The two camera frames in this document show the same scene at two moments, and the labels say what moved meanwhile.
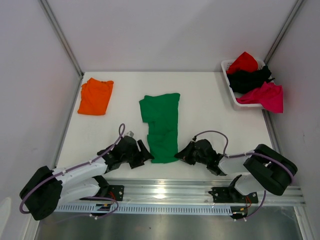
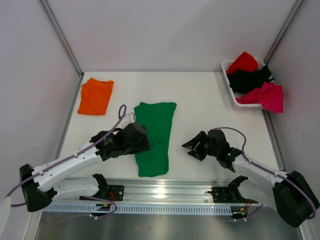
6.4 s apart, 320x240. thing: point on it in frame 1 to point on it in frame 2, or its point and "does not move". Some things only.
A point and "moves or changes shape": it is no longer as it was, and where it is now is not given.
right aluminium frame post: x=283 y=31 does not move
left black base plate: x=116 y=192 does not move
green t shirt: x=161 y=111 moves or changes shape
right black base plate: x=229 y=195 does not move
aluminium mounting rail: x=182 y=191 does not move
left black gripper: x=142 y=156 to x=143 y=145
